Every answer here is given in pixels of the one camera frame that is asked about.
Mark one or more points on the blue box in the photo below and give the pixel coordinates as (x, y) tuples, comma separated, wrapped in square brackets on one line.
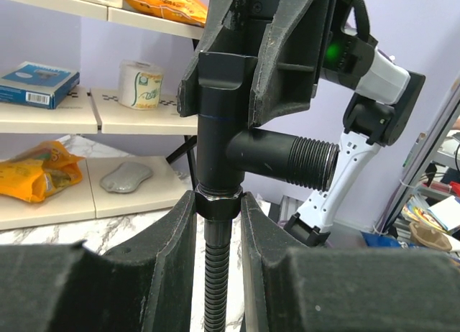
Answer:
[(37, 85)]

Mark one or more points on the blue doritos chip bag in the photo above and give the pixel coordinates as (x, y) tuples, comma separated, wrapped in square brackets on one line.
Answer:
[(378, 241)]

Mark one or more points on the black T-shaped fitting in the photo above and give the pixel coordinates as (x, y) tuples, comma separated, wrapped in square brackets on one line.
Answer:
[(230, 148)]

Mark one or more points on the aluminium frame post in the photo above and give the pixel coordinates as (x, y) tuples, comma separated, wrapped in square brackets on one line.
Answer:
[(419, 157)]

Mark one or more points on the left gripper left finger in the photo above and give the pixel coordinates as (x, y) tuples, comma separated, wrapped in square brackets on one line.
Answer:
[(143, 284)]

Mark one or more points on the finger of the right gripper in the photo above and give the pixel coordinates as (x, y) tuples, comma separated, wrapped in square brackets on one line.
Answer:
[(230, 29), (290, 59)]

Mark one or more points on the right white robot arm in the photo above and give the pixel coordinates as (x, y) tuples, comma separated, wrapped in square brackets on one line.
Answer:
[(383, 100)]

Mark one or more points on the cream three-tier shelf rack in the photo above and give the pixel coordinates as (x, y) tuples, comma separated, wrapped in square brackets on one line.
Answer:
[(92, 111)]

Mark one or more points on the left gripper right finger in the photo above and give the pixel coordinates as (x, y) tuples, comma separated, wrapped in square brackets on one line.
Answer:
[(291, 287)]

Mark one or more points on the brown paper bowl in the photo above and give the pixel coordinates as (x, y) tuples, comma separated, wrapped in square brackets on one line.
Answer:
[(424, 235)]

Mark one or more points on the white tablet card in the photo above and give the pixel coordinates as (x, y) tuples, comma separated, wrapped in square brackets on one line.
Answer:
[(446, 212)]

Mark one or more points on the orange honey dijon bag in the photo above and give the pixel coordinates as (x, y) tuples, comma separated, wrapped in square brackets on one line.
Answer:
[(192, 12)]

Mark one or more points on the orange snack bag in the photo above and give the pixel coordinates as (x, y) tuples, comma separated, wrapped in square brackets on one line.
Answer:
[(40, 172)]

